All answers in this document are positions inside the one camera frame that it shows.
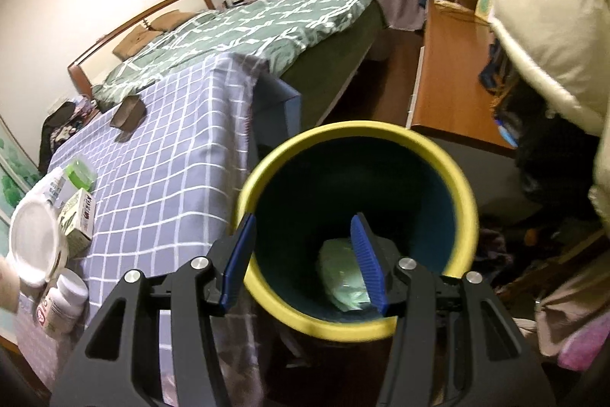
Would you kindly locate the wooden desk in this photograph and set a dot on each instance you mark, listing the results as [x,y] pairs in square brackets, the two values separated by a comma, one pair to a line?
[452,78]

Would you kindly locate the white round lid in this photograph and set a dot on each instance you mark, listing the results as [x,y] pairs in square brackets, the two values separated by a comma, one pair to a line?
[33,240]

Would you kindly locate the dark clothes on nightstand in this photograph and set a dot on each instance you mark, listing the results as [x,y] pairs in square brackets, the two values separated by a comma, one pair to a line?
[62,130]

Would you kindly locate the purple checked tablecloth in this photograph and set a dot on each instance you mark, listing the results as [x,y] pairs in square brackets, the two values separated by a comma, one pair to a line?
[167,159]

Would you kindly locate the yellow rimmed teal trash bin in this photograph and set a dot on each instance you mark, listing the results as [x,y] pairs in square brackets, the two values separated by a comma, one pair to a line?
[333,192]

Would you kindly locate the green checked duvet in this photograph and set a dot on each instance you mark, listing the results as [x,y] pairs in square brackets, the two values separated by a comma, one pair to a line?
[267,25]

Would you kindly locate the dark hanging clothes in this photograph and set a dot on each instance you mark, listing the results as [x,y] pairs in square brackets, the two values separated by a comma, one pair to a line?
[538,125]

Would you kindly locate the brown pillow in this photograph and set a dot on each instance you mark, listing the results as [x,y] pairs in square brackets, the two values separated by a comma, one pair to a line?
[174,21]
[136,42]

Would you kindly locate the light green bag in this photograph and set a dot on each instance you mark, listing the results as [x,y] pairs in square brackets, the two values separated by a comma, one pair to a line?
[340,273]

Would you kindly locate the grey blue table side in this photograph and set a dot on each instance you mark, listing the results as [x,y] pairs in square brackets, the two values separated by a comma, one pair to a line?
[279,111]

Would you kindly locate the white pill bottle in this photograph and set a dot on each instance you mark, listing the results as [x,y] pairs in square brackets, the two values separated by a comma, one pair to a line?
[62,302]

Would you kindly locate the pink fluffy cloth heap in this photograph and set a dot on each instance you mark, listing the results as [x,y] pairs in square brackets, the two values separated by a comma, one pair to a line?
[576,330]

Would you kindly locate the dark green bed base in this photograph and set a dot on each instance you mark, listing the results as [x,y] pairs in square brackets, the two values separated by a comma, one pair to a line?
[333,63]

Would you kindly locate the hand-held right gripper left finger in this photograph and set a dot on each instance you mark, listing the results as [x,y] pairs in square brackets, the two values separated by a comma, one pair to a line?
[237,261]

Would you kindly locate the light green tissue box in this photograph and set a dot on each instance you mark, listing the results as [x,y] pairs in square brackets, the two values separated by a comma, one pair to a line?
[486,4]

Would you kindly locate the wooden bed headboard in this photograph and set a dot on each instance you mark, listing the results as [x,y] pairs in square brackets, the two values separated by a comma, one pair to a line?
[119,30]

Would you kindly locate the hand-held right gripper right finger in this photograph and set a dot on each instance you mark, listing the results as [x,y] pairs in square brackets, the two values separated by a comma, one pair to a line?
[369,264]

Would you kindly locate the green and white carton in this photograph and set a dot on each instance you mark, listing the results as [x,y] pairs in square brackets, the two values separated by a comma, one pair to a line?
[78,221]

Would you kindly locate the sliding door wardrobe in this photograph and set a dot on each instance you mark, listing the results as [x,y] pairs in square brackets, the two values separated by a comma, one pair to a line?
[14,178]

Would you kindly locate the cream puffy jacket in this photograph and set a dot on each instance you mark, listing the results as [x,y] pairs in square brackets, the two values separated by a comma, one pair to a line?
[538,6]

